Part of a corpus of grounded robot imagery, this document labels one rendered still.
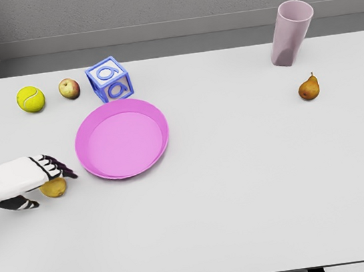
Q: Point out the brown pear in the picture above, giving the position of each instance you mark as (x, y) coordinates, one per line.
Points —
(309, 88)

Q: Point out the pink round plate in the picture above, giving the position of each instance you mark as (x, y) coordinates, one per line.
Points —
(122, 140)

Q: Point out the yellow lemon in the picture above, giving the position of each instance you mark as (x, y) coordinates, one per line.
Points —
(54, 189)

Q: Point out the blue white letter block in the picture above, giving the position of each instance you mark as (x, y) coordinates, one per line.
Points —
(109, 79)

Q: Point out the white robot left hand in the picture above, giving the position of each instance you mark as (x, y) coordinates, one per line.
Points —
(13, 178)

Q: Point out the yellow tennis ball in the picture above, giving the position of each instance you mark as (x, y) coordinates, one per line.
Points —
(31, 99)

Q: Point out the pale pink tall cup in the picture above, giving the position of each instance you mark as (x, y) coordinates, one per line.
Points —
(289, 34)

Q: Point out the red yellow apple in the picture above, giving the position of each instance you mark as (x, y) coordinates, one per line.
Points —
(69, 88)

